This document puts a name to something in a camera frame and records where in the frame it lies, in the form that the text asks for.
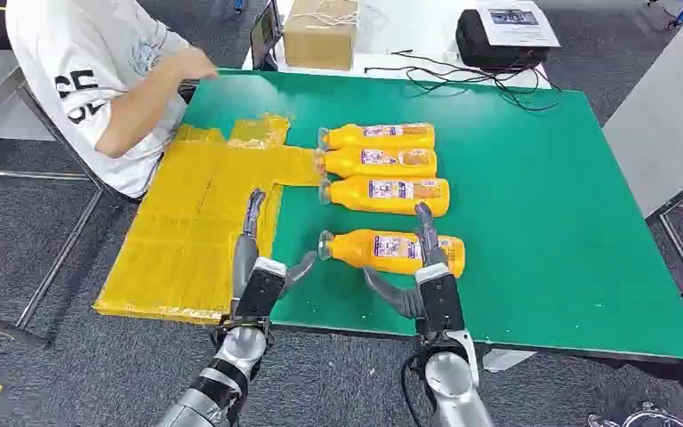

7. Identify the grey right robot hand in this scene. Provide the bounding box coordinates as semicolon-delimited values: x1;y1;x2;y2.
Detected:
363;202;467;337

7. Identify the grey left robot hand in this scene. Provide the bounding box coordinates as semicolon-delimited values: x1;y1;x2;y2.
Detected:
230;188;317;322

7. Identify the person's hand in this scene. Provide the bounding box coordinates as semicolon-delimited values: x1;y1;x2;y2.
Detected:
170;46;220;83

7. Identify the orange drink bottle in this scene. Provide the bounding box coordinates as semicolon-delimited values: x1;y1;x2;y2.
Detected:
317;122;437;151
318;175;452;218
317;228;467;280
316;147;438;180

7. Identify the yellow plastic sheet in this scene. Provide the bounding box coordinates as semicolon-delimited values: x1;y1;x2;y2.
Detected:
92;114;325;326

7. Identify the black tablet screen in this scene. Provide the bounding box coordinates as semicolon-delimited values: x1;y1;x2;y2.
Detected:
250;0;285;71

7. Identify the person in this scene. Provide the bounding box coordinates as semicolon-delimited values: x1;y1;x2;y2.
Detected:
5;0;220;200

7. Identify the brown cardboard box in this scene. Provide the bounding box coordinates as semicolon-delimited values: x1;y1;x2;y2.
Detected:
283;0;359;72

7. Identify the green table mat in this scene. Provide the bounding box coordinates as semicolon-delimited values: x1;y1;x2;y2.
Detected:
181;69;683;363

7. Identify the white table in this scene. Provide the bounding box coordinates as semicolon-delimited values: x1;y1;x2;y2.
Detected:
241;0;552;91

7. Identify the black bag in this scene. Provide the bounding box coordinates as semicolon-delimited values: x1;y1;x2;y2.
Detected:
454;8;550;71

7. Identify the white printed paper sheet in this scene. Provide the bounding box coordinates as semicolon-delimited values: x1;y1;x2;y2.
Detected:
475;0;561;49

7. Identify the grey side table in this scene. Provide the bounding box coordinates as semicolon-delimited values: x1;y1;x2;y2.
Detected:
602;5;683;220

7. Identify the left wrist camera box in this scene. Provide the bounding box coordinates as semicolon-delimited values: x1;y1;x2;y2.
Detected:
251;257;288;279

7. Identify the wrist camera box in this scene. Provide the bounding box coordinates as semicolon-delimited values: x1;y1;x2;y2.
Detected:
414;263;451;286
251;257;288;279

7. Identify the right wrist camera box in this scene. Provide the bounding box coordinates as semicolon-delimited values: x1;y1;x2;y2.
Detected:
414;263;451;286

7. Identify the white string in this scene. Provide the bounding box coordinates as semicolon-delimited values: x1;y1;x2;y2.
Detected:
292;8;359;30

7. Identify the metal chair frame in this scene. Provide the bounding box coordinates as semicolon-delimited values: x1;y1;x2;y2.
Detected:
0;68;108;349

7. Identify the black cable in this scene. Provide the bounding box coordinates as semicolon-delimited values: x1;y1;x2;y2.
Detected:
365;50;562;114

